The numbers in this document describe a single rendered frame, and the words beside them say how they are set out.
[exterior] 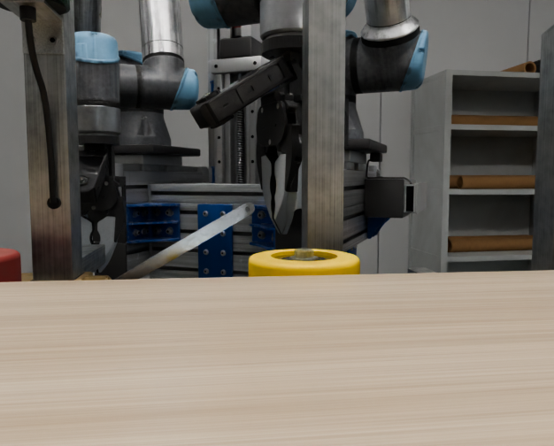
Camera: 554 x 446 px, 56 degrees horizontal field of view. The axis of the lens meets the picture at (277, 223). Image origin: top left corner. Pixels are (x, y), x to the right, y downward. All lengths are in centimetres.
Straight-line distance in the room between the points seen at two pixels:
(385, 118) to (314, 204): 291
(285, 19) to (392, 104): 285
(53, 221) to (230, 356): 34
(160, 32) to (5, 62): 240
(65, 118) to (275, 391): 38
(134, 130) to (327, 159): 87
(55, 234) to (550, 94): 50
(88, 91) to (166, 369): 69
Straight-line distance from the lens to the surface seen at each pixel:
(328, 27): 51
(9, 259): 42
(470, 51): 369
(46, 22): 52
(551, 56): 61
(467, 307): 27
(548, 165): 60
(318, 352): 19
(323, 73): 50
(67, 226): 50
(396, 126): 340
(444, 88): 307
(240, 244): 117
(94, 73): 84
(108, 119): 84
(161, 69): 96
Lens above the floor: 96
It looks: 5 degrees down
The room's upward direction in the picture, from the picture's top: straight up
